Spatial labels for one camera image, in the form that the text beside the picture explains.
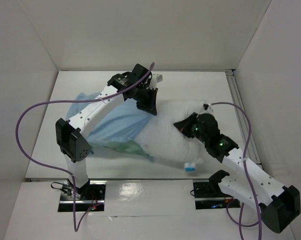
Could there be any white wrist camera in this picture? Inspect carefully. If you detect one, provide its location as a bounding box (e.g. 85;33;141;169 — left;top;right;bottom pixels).
203;103;211;111
149;73;163;89

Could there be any blue white pillow tag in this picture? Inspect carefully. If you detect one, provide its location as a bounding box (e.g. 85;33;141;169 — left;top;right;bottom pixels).
184;162;196;173

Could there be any white pillow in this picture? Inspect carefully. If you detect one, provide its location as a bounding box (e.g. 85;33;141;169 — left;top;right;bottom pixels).
134;99;212;168

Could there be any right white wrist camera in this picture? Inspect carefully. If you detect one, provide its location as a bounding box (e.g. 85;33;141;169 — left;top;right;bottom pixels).
203;103;211;111

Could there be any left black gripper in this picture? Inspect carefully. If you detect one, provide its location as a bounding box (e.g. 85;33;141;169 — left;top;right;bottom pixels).
133;85;158;115

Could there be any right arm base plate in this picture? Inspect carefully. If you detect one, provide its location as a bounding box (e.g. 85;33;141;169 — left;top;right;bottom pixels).
189;179;241;210

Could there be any light blue pillowcase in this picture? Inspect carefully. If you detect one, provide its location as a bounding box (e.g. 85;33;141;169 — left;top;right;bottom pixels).
64;91;156;163

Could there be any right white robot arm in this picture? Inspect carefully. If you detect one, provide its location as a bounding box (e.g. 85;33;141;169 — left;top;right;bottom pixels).
174;113;301;234

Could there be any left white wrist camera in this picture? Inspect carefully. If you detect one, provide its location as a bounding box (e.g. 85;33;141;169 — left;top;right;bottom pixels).
149;73;163;89

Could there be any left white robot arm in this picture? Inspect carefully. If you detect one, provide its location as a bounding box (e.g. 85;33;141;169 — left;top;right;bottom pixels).
55;63;163;200

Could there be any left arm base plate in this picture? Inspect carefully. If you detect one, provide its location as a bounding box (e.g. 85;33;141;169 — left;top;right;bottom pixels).
50;181;106;213

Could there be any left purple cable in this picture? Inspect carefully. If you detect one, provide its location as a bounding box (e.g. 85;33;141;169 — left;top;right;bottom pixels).
14;61;156;232

